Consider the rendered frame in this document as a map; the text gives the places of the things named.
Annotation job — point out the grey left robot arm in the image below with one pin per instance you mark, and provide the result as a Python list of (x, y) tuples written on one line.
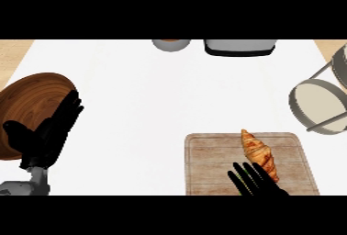
[(32, 183)]

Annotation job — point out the golden brown croissant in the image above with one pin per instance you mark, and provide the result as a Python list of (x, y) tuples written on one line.
[(260, 153)]

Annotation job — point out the round brown wooden bowl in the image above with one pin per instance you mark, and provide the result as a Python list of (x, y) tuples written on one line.
[(30, 107)]

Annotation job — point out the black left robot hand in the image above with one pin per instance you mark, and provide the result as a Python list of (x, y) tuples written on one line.
[(49, 134)]

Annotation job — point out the pale wooden cutting board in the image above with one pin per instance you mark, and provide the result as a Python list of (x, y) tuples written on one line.
[(212, 165)]

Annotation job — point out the green lemon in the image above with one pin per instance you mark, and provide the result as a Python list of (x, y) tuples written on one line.
[(244, 180)]

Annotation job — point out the grey round cup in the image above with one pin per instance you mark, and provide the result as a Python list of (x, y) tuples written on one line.
[(170, 45)]

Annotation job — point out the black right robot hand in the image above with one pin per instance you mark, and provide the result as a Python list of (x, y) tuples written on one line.
[(260, 183)]

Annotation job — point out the grey and black appliance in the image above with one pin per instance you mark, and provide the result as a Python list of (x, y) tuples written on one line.
[(240, 47)]

